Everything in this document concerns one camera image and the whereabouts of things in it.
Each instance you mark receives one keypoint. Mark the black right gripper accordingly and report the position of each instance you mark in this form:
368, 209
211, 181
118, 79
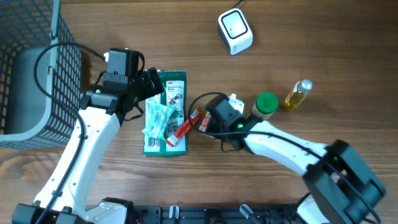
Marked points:
212, 127

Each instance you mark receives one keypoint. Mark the pale green wipes sachet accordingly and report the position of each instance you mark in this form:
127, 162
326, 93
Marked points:
159, 117

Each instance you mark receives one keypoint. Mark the red coffee stick sachet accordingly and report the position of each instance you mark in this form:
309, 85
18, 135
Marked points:
185, 128

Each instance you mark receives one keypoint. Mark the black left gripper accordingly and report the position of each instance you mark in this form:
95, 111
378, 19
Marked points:
148, 89

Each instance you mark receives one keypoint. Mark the green lid small jar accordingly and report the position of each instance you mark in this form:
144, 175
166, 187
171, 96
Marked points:
265, 105

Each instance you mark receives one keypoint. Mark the dark grey mesh basket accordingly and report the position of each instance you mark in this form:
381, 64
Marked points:
37, 52

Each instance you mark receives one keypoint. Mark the white barcode scanner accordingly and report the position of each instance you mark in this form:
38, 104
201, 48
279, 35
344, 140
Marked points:
235, 31

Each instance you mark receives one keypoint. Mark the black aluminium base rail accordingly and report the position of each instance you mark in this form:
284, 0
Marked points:
270, 214

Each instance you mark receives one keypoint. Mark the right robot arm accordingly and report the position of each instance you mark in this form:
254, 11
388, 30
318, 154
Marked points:
342, 188

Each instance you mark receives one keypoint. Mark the yellow oil bottle silver cap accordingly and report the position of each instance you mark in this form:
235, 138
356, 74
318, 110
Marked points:
298, 94

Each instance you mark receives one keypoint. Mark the green 3M sponge packet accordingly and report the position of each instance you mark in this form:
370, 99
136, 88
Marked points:
175, 85

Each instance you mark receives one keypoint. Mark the pink Kleenex tissue pack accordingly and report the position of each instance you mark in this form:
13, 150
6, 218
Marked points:
204, 125

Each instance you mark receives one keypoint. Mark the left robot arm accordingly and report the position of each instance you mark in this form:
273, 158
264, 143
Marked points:
103, 109

